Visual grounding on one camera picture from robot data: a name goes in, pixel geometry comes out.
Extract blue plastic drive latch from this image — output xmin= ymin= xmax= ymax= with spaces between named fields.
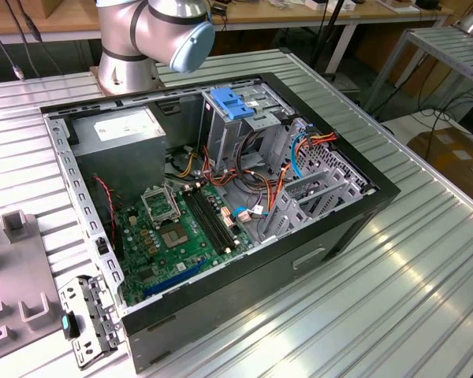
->
xmin=210 ymin=87 xmax=258 ymax=121

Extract metal socket cover frame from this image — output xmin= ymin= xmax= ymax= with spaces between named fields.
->
xmin=140 ymin=183 xmax=181 ymax=227

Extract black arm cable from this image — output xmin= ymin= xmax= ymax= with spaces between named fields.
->
xmin=6 ymin=0 xmax=64 ymax=76

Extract CPU socket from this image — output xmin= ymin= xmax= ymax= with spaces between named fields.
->
xmin=158 ymin=221 xmax=191 ymax=250

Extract black cable bundle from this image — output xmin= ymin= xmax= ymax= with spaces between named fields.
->
xmin=235 ymin=129 xmax=271 ymax=176

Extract blue expansion slot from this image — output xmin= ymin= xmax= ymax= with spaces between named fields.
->
xmin=143 ymin=259 xmax=208 ymax=299

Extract thin wire locking lever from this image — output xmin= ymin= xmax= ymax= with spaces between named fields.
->
xmin=167 ymin=182 xmax=183 ymax=224

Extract black RAM slot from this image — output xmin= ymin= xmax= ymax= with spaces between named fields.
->
xmin=196 ymin=182 xmax=240 ymax=245
xmin=182 ymin=189 xmax=226 ymax=256
xmin=192 ymin=184 xmax=236 ymax=248
xmin=186 ymin=187 xmax=230 ymax=254

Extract orange red wire bundle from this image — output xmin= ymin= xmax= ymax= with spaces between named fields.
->
xmin=202 ymin=145 xmax=296 ymax=225

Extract grey metal drive cage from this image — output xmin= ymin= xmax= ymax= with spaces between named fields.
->
xmin=199 ymin=81 xmax=297 ymax=179

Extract cable with metal connector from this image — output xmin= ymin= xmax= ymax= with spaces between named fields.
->
xmin=0 ymin=10 xmax=27 ymax=82

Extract red black fan wire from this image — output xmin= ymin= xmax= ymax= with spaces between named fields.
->
xmin=91 ymin=175 xmax=119 ymax=247

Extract orange red power wire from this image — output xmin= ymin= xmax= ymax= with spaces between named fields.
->
xmin=299 ymin=132 xmax=339 ymax=150

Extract grey parts rack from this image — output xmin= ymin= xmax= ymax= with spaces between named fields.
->
xmin=0 ymin=210 xmax=63 ymax=358

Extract blue SATA wire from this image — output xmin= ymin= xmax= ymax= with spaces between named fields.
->
xmin=230 ymin=128 xmax=315 ymax=220

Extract grey power supply unit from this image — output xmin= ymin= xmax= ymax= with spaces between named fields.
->
xmin=68 ymin=105 xmax=169 ymax=200

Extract green motherboard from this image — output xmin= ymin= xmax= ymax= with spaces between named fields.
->
xmin=114 ymin=180 xmax=258 ymax=309

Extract black tripod stand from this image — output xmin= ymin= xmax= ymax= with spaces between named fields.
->
xmin=310 ymin=0 xmax=350 ymax=78

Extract black open PC case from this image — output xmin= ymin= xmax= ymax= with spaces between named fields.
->
xmin=39 ymin=72 xmax=402 ymax=374

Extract long wooden desk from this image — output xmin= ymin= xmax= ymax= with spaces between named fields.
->
xmin=0 ymin=0 xmax=455 ymax=76

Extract black latch with teal tab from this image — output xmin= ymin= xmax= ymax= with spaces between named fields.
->
xmin=60 ymin=309 xmax=83 ymax=340

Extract grey expansion card bracket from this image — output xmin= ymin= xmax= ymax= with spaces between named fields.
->
xmin=57 ymin=273 xmax=128 ymax=370

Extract grey metal disk bay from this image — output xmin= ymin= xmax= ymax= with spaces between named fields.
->
xmin=258 ymin=155 xmax=381 ymax=244

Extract cardboard box on floor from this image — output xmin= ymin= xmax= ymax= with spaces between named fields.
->
xmin=406 ymin=124 xmax=473 ymax=220

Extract yellow black supply wires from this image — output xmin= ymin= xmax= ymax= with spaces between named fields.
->
xmin=175 ymin=150 xmax=202 ymax=180

